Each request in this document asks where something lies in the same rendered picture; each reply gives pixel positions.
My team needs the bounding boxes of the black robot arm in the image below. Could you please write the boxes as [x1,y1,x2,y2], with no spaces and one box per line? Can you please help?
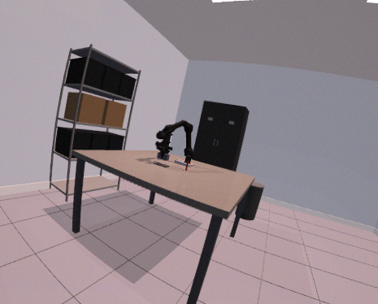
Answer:
[155,120,194,164]

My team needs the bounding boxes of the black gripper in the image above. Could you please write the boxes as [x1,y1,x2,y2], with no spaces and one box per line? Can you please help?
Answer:
[156,140,172,159]

